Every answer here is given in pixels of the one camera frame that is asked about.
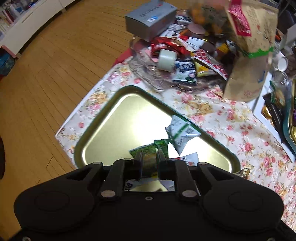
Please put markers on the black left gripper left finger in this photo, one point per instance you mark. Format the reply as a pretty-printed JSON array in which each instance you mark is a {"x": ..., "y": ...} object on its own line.
[{"x": 138, "y": 164}]

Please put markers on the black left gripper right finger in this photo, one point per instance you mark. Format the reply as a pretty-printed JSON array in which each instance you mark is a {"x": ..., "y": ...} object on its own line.
[{"x": 163, "y": 166}]

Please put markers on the green pea snack packet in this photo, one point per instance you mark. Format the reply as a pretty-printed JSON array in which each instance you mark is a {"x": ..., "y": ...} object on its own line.
[{"x": 149, "y": 168}]

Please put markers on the green white snack packet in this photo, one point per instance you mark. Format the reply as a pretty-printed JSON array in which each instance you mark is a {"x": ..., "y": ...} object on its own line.
[{"x": 180, "y": 132}]

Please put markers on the red white wafer packet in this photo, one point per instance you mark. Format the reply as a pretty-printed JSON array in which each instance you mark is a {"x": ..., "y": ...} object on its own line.
[{"x": 190, "y": 159}]

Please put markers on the gold metal tray lid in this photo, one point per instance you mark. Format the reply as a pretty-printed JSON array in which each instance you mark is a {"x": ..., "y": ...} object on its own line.
[{"x": 133, "y": 118}]

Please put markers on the gold wrapped candy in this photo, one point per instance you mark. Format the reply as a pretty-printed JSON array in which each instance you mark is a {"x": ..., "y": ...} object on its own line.
[{"x": 243, "y": 173}]

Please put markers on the floral tablecloth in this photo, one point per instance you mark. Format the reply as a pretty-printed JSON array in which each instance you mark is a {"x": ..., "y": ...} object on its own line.
[{"x": 230, "y": 122}]

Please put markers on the clear glass snack dish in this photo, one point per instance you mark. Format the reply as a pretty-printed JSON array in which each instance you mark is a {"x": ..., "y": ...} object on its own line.
[{"x": 183, "y": 77}]

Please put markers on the roll of tape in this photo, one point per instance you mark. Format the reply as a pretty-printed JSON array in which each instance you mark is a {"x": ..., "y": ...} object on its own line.
[{"x": 166, "y": 60}]

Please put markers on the gold coin chocolate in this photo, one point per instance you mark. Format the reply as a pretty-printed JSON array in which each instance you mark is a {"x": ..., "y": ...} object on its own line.
[{"x": 265, "y": 112}]

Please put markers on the white flat board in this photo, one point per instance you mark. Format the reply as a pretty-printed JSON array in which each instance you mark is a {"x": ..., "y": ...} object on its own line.
[{"x": 257, "y": 106}]

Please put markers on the gold teal snack tin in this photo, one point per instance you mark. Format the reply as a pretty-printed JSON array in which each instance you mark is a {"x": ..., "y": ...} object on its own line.
[{"x": 289, "y": 117}]

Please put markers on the clear cookie packet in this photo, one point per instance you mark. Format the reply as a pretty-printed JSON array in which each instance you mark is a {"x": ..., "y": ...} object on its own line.
[{"x": 278, "y": 86}]

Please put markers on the grey cardboard box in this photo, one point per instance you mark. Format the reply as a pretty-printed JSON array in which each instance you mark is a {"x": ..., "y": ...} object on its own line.
[{"x": 150, "y": 19}]

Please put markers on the white paper cup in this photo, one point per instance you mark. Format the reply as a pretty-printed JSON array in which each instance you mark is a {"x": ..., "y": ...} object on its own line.
[{"x": 280, "y": 62}]

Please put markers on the brown kraft paper bag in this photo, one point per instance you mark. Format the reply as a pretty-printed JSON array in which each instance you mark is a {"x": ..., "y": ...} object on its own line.
[{"x": 254, "y": 27}]

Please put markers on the white cabinet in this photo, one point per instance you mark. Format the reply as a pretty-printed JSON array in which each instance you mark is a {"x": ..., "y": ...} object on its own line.
[{"x": 29, "y": 23}]

